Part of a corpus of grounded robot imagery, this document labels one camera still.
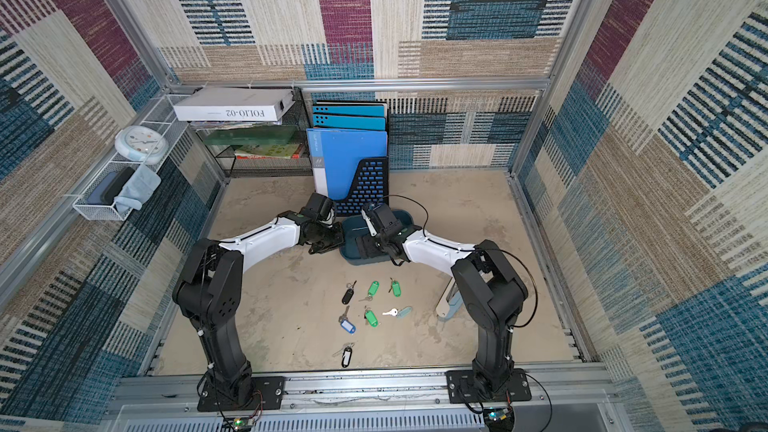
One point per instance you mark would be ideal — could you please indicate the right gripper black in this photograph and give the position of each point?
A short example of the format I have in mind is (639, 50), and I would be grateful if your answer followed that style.
(384, 237)

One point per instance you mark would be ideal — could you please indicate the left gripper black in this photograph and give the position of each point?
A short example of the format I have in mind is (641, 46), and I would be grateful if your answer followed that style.
(321, 249)

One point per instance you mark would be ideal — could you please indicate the teal plastic storage box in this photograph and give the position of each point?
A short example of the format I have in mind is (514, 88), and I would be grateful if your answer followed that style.
(359, 247)

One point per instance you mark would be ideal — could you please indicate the black fob key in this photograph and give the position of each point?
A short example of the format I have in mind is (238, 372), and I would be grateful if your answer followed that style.
(349, 293)

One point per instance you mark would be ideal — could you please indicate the light blue tag key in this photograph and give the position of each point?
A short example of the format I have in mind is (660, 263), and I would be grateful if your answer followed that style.
(398, 313)

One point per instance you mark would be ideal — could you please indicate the solid green tag key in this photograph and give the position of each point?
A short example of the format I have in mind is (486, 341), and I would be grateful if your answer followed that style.
(370, 317)

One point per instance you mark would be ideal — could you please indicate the black white tag key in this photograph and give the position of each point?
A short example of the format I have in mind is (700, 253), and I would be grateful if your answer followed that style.
(345, 354)

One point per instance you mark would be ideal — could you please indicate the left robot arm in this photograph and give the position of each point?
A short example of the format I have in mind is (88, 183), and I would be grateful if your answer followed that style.
(209, 289)

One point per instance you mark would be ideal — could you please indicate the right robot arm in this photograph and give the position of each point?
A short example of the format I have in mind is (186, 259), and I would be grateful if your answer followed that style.
(491, 290)

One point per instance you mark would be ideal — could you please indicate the white folio box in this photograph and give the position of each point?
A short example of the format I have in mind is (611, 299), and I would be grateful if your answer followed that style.
(225, 104)

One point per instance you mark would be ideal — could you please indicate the black mesh file holder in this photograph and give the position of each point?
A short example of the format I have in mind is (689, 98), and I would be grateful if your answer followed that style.
(370, 184)

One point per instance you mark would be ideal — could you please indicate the blue folder front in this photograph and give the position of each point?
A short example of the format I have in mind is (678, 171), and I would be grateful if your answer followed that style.
(336, 153)

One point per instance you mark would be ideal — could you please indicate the colourful book stack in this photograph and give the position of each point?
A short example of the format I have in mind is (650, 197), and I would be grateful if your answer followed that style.
(284, 151)

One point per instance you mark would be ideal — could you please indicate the teal folder middle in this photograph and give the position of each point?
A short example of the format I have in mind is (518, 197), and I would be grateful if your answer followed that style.
(322, 120)

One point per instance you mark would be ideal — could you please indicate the teal folder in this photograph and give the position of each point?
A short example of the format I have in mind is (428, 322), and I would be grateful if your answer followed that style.
(322, 120)
(361, 109)

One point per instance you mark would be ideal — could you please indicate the teal folder back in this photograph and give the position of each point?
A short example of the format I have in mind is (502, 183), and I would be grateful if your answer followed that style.
(361, 109)

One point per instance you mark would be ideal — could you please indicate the light blue cloth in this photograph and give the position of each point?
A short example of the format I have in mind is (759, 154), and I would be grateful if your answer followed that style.
(137, 190)

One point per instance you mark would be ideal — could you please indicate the white round clock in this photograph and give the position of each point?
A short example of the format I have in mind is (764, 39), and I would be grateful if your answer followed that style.
(141, 145)

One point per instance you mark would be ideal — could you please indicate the dark blue case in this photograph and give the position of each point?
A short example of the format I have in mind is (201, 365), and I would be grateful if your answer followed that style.
(110, 186)

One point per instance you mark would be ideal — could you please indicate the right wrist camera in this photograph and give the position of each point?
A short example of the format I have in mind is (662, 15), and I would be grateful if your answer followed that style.
(371, 227)

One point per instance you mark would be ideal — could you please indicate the black wire shelf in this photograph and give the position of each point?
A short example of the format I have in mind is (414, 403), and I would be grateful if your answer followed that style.
(232, 167)

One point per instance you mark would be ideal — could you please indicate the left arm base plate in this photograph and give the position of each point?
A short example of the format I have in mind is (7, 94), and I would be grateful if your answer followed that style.
(262, 393)

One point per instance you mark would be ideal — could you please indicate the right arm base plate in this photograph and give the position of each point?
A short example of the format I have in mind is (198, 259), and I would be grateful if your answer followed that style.
(466, 386)

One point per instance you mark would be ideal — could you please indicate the white wire basket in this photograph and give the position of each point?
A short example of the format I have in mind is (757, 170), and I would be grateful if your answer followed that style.
(159, 116)

